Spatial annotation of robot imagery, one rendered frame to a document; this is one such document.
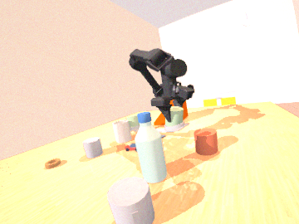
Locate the red toy car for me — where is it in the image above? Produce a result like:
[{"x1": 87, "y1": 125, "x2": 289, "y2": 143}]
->
[{"x1": 125, "y1": 144, "x2": 137, "y2": 152}]

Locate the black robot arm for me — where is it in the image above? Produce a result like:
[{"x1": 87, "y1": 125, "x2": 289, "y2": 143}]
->
[{"x1": 129, "y1": 48, "x2": 194, "y2": 100}]

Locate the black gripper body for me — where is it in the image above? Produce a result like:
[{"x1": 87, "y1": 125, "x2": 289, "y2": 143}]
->
[{"x1": 150, "y1": 79, "x2": 184, "y2": 106}]

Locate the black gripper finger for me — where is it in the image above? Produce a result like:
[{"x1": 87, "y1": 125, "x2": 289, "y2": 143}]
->
[
  {"x1": 172, "y1": 99, "x2": 186, "y2": 108},
  {"x1": 155, "y1": 105, "x2": 172, "y2": 123}
]

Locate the orange cylinder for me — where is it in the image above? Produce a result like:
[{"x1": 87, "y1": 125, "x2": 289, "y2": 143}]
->
[{"x1": 194, "y1": 128, "x2": 218, "y2": 156}]

